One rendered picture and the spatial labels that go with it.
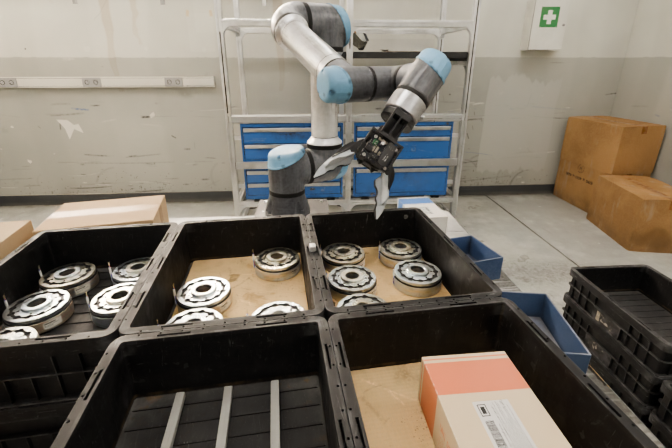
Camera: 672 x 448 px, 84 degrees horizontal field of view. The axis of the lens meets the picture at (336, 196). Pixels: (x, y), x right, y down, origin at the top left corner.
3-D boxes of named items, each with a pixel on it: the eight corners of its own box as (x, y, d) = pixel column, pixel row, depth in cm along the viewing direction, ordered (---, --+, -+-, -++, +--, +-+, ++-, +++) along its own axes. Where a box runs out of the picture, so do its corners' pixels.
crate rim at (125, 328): (181, 230, 90) (179, 221, 89) (305, 222, 94) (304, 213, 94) (117, 349, 53) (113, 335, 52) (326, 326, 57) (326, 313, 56)
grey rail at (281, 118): (228, 121, 264) (228, 114, 263) (461, 119, 275) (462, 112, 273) (225, 123, 255) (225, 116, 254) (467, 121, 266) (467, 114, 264)
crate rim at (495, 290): (305, 222, 94) (304, 213, 94) (417, 215, 99) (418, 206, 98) (326, 326, 57) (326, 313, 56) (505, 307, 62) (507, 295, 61)
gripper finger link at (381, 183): (380, 219, 70) (377, 170, 71) (373, 219, 76) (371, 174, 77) (396, 218, 71) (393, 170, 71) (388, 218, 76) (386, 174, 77)
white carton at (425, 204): (396, 219, 148) (397, 198, 144) (425, 217, 149) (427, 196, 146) (412, 242, 129) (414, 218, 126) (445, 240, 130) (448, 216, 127)
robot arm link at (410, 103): (390, 96, 80) (421, 118, 80) (378, 113, 79) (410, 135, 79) (399, 83, 72) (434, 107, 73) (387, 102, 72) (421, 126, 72)
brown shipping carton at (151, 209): (47, 282, 105) (31, 231, 100) (76, 247, 125) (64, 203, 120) (162, 267, 113) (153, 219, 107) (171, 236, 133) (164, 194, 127)
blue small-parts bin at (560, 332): (477, 313, 92) (481, 289, 90) (541, 317, 91) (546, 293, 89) (503, 377, 74) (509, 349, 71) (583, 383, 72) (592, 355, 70)
